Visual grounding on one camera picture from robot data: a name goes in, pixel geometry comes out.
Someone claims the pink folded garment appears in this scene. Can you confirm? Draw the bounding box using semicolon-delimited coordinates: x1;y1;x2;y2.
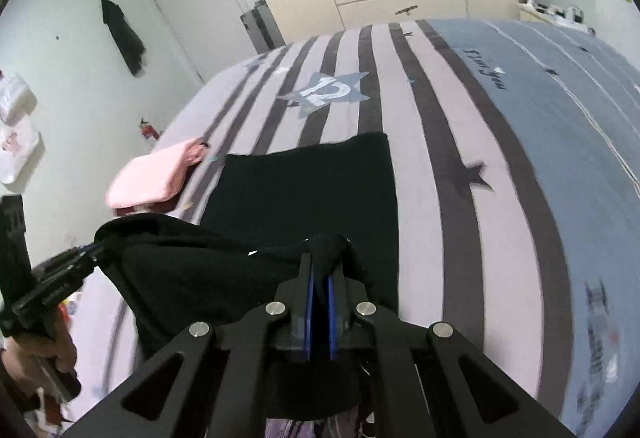
106;137;211;210

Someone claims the white headboard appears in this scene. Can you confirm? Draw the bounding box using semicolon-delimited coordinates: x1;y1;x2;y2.
592;0;640;49

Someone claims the bed with striped sheet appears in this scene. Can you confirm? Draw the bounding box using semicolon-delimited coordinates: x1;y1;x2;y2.
60;18;640;438

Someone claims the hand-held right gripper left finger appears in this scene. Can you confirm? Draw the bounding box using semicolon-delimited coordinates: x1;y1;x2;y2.
62;253;316;438

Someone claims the black t-shirt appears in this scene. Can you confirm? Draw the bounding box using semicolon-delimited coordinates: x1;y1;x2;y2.
94;132;401;421

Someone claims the dark red folded garment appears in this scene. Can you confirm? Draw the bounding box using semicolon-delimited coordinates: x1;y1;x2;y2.
114;201;176;218

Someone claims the person's patterned clothing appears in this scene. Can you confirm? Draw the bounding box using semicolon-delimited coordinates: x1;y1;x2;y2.
264;410;381;438

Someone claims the white nightstand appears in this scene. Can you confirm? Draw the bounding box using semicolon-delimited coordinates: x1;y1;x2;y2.
517;1;598;32

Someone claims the red fire extinguisher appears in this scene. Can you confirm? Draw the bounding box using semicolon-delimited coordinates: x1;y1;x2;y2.
139;117;162;142

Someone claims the white plastic bag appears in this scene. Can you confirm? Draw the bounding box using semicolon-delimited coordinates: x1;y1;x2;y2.
0;72;38;124

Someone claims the black hanging garment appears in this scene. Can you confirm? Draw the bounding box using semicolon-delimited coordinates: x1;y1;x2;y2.
100;0;147;78

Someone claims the person's left hand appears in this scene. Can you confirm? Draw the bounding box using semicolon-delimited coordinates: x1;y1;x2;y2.
0;303;79;414

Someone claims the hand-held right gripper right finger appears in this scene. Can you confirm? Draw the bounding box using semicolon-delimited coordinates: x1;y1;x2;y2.
327;264;576;438

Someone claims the grey suitcase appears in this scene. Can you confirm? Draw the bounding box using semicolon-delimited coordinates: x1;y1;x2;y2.
240;0;285;54

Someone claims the white tote bag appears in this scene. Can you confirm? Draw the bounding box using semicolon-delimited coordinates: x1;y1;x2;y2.
0;118;41;184

